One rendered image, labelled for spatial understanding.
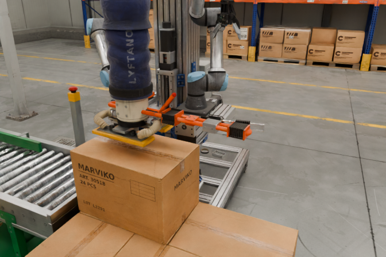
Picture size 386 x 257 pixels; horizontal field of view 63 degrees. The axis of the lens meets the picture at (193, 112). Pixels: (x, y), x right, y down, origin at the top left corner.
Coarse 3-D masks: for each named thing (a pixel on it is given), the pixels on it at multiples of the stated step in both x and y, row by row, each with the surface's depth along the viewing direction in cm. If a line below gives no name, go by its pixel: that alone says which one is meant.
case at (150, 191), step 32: (96, 160) 166; (128, 160) 165; (160, 160) 165; (192, 160) 176; (96, 192) 175; (128, 192) 163; (160, 192) 152; (192, 192) 184; (128, 224) 171; (160, 224) 159
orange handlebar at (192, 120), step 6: (150, 96) 189; (114, 102) 176; (150, 108) 166; (150, 114) 161; (156, 114) 160; (180, 120) 154; (186, 120) 152; (192, 120) 150; (198, 120) 154; (222, 126) 145; (246, 132) 140
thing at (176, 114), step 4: (168, 108) 161; (172, 108) 163; (176, 108) 162; (164, 112) 158; (168, 112) 159; (172, 112) 159; (176, 112) 159; (180, 112) 157; (164, 116) 155; (168, 116) 154; (172, 116) 153; (176, 116) 154; (180, 116) 158; (164, 120) 156; (168, 120) 156; (172, 120) 155; (176, 120) 155; (172, 124) 154; (176, 124) 155
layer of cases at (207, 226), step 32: (64, 224) 177; (96, 224) 177; (192, 224) 178; (224, 224) 178; (256, 224) 178; (32, 256) 156; (64, 256) 156; (96, 256) 156; (128, 256) 156; (160, 256) 156; (192, 256) 156; (224, 256) 156; (256, 256) 156; (288, 256) 156
